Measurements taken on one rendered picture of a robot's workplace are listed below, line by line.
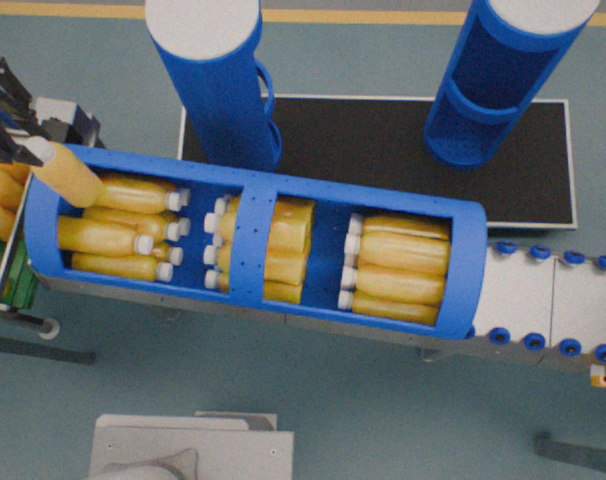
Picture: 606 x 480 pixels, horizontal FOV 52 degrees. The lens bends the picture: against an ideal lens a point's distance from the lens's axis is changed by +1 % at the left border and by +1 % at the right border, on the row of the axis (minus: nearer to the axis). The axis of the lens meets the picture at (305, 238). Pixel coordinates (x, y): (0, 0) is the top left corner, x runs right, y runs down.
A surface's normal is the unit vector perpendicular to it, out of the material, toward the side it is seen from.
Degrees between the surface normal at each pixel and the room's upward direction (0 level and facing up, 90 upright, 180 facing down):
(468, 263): 9
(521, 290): 0
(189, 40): 0
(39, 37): 0
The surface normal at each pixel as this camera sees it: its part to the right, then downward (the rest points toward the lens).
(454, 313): -0.14, 0.54
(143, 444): -0.03, -0.26
